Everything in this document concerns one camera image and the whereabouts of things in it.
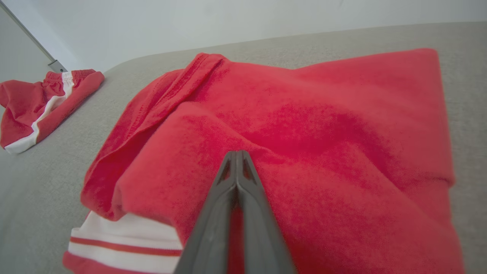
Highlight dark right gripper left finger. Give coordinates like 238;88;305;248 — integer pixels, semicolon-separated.
173;151;239;274

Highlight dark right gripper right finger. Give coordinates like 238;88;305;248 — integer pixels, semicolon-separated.
236;150;298;274

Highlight red Bulls basketball jersey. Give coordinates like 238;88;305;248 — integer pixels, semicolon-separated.
62;48;467;274

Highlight red white basketball shorts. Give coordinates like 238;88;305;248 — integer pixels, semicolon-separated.
0;69;105;155

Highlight grey fabric sofa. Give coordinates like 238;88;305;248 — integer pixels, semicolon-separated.
0;22;487;274

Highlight grey metal wall profile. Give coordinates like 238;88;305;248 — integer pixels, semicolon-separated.
0;1;68;73

